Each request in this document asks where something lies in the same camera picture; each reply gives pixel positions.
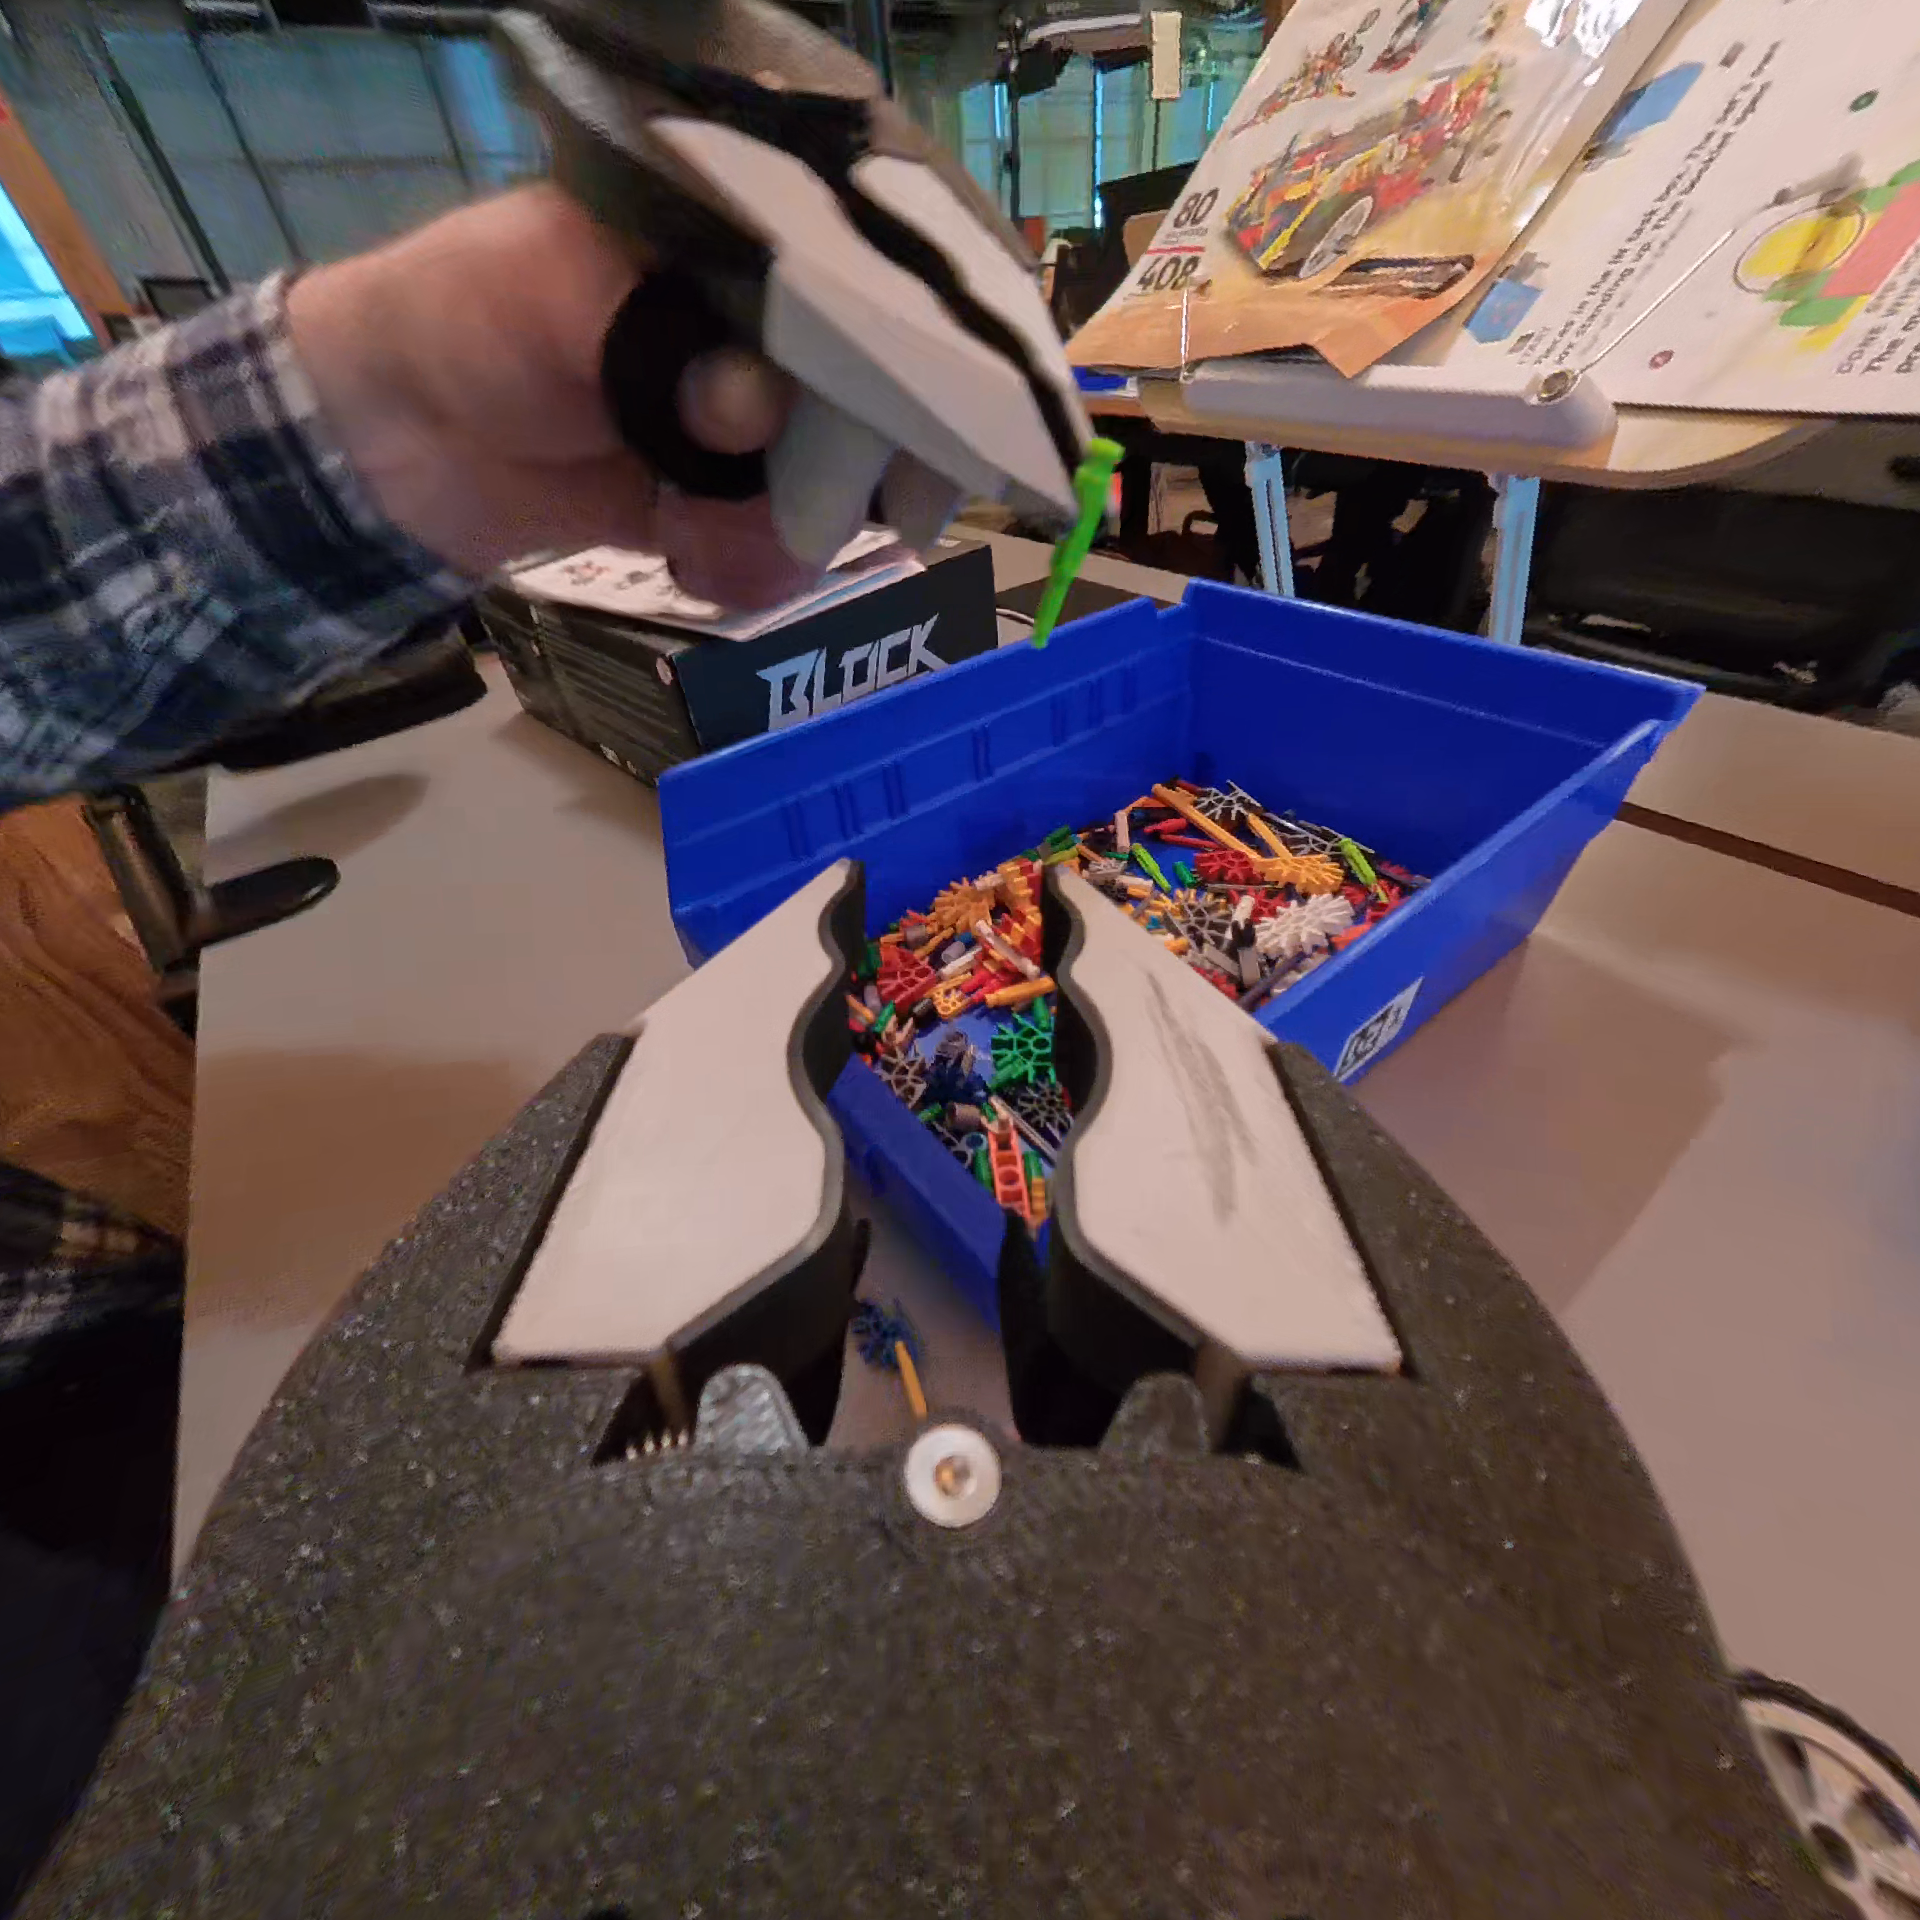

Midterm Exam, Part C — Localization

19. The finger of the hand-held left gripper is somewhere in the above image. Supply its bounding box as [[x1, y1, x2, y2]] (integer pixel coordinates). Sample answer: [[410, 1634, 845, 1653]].
[[848, 151, 1087, 455], [646, 115, 1087, 519]]

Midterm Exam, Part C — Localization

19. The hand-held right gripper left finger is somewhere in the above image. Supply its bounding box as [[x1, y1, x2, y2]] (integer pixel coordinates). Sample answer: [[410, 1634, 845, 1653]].
[[489, 859, 873, 1409]]

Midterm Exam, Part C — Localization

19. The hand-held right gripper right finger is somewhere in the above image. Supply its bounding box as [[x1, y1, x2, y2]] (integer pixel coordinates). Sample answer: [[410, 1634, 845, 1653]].
[[1043, 864, 1407, 1427]]

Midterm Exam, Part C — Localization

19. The colourful spoked wheel model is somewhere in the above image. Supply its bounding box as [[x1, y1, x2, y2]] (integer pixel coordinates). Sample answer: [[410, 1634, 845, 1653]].
[[848, 1296, 931, 1421]]

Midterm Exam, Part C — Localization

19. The lime green rod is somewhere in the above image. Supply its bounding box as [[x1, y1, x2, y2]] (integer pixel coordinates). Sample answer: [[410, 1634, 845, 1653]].
[[1030, 440, 1123, 650]]

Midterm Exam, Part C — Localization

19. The pile of colourful toy pieces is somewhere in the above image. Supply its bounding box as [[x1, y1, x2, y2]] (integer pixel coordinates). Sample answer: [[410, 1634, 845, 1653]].
[[848, 777, 1432, 1226]]

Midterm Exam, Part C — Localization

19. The blue bin with toy pieces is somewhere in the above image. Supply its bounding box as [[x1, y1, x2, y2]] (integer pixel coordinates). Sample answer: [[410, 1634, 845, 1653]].
[[655, 576, 1704, 1328]]

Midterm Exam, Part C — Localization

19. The colourful toy car model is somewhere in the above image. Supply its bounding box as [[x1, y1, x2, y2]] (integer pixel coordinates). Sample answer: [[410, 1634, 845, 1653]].
[[1726, 1671, 1920, 1920]]

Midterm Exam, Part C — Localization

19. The person's left hand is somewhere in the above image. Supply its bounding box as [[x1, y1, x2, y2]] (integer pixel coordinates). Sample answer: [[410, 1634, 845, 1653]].
[[285, 183, 824, 615]]

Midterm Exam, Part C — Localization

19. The black box with white print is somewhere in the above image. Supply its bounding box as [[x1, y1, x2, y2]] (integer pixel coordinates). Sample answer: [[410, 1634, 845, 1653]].
[[480, 541, 999, 770]]

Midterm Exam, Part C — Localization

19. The toy box with car picture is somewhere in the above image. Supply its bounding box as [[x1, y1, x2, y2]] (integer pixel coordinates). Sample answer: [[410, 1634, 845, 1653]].
[[1064, 0, 1920, 424]]

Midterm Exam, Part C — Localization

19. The black round pad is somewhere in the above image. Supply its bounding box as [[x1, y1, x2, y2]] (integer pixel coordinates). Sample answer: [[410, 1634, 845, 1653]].
[[179, 856, 341, 952]]

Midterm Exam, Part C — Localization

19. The dark printed shirt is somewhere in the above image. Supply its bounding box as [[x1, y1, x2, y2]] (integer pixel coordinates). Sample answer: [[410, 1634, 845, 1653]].
[[0, 1319, 182, 1877]]

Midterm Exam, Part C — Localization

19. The wooden post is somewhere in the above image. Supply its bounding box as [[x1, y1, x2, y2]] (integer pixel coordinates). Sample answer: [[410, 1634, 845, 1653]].
[[0, 797, 197, 1239]]

